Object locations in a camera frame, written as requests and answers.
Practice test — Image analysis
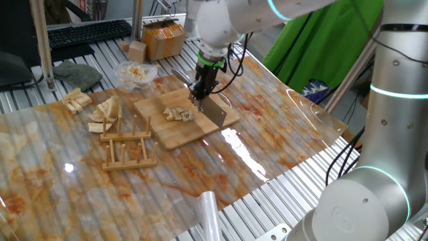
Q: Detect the clear plastic bag roll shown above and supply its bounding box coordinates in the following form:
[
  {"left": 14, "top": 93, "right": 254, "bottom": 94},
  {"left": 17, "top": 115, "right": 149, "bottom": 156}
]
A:
[{"left": 195, "top": 190, "right": 223, "bottom": 241}]

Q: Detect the black keyboard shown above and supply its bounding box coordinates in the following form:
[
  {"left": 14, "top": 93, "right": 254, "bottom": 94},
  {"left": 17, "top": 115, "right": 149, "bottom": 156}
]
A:
[{"left": 47, "top": 19, "right": 133, "bottom": 50}]

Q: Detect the black computer monitor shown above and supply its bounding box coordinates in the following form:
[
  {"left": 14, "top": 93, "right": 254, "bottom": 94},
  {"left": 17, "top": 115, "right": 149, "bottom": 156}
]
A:
[{"left": 0, "top": 0, "right": 44, "bottom": 88}]

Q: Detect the steel cleaver knife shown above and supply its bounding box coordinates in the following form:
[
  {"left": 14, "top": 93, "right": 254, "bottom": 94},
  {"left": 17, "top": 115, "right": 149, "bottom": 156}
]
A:
[{"left": 171, "top": 66, "right": 228, "bottom": 129}]

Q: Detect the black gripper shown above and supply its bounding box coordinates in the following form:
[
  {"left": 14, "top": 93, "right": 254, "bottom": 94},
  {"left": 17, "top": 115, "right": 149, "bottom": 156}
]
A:
[{"left": 188, "top": 66, "right": 221, "bottom": 101}]

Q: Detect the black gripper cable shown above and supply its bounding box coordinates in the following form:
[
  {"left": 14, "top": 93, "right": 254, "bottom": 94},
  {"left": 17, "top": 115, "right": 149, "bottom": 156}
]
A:
[{"left": 212, "top": 33, "right": 250, "bottom": 95}]

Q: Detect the aluminium frame post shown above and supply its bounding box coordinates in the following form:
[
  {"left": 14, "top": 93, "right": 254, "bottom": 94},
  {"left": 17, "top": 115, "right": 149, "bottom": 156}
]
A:
[
  {"left": 29, "top": 0, "right": 57, "bottom": 92},
  {"left": 323, "top": 33, "right": 379, "bottom": 114},
  {"left": 130, "top": 0, "right": 145, "bottom": 43}
]

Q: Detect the wooden peg dish rack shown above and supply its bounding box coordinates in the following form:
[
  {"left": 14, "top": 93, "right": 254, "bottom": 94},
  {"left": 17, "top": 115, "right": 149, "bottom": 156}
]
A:
[{"left": 99, "top": 114, "right": 158, "bottom": 172}]

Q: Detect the grey green cloth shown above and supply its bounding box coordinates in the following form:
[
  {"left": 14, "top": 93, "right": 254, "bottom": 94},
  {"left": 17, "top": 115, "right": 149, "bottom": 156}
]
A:
[{"left": 52, "top": 60, "right": 104, "bottom": 92}]

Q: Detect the marble pattern plastic mat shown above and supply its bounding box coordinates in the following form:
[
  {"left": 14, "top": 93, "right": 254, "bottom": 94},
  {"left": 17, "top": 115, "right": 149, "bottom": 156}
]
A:
[{"left": 0, "top": 55, "right": 348, "bottom": 241}]

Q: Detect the green ringed wrist flange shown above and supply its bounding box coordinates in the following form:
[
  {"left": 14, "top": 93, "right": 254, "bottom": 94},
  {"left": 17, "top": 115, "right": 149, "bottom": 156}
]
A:
[{"left": 196, "top": 50, "right": 227, "bottom": 68}]

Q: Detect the diced lotus root heap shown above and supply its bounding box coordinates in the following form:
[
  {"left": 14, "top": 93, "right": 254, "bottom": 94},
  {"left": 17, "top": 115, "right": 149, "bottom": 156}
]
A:
[{"left": 120, "top": 63, "right": 148, "bottom": 81}]

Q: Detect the black cable bundle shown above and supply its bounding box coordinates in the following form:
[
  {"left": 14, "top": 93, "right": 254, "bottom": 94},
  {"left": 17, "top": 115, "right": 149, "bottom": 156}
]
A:
[{"left": 325, "top": 126, "right": 366, "bottom": 187}]

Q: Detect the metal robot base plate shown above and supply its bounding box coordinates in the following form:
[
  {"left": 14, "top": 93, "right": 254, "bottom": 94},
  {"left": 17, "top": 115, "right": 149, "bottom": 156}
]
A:
[{"left": 253, "top": 223, "right": 292, "bottom": 241}]

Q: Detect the taped cardboard box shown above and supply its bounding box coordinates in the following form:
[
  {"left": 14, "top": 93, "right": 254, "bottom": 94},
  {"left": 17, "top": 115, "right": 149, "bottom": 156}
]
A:
[{"left": 141, "top": 19, "right": 187, "bottom": 62}]

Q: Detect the black camera cable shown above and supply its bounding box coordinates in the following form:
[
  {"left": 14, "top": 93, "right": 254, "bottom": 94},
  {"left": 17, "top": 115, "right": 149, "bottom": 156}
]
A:
[{"left": 349, "top": 0, "right": 428, "bottom": 66}]

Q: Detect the blue patterned bag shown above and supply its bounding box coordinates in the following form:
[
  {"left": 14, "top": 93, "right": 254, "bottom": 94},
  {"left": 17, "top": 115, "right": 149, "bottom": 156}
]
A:
[{"left": 300, "top": 79, "right": 331, "bottom": 104}]

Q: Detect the bamboo cutting board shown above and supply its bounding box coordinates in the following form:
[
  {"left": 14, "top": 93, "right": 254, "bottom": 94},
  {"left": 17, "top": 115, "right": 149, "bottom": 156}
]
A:
[{"left": 133, "top": 87, "right": 241, "bottom": 151}]

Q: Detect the wooden block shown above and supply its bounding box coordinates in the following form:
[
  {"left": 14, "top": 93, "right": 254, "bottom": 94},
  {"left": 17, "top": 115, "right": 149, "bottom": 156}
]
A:
[{"left": 128, "top": 40, "right": 148, "bottom": 64}]

